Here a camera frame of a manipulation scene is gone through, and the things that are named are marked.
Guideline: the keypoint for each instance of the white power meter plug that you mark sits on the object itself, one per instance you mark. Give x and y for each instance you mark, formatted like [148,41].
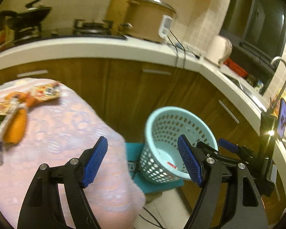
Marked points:
[165,26]

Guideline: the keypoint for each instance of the brown rice cooker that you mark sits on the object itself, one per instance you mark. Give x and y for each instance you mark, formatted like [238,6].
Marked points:
[143,18]

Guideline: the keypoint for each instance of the dark kitchen window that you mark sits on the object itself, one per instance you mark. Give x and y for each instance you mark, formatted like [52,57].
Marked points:
[257,31]

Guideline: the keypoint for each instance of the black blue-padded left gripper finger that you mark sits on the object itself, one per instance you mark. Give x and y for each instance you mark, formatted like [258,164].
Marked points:
[42,208]

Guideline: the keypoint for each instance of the black wok with lid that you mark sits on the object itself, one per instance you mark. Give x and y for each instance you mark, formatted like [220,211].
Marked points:
[32,17]

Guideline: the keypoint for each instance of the chrome sink faucet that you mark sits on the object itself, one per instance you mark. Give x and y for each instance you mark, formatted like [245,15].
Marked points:
[278,82]

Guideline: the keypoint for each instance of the teal floor mat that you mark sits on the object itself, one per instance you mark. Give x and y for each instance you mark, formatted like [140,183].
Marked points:
[149,180]

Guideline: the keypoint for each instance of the steel kitchen sink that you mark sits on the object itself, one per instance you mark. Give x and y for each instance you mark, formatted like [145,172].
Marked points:
[249,91]

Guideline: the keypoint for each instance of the light blue perforated trash basket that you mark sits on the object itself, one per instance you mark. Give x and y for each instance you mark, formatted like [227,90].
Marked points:
[162,129]

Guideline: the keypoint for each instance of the black gas stove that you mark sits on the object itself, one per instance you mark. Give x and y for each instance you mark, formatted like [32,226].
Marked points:
[80,28]

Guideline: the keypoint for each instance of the wooden base cabinets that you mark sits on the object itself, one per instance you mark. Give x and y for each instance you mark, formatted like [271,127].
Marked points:
[124,93]

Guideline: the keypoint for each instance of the red box on windowsill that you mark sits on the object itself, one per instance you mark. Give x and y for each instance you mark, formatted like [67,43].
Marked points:
[236,68]

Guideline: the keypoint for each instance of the red paper cup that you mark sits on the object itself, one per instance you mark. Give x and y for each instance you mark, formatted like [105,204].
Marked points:
[172,165]

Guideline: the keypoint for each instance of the orange peel piece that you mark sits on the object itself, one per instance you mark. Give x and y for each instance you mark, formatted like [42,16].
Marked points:
[16,130]

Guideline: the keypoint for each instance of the white electric kettle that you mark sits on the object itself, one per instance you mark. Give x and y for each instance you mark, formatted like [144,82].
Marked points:
[219,49]

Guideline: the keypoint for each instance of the panda snack wrapper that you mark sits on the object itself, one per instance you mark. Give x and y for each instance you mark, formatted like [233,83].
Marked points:
[10,100]
[44,93]

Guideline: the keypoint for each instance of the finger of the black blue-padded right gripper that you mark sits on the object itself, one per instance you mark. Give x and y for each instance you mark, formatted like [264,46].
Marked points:
[243,207]

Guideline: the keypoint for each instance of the floral pink tablecloth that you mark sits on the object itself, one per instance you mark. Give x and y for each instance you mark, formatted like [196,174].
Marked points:
[56,132]

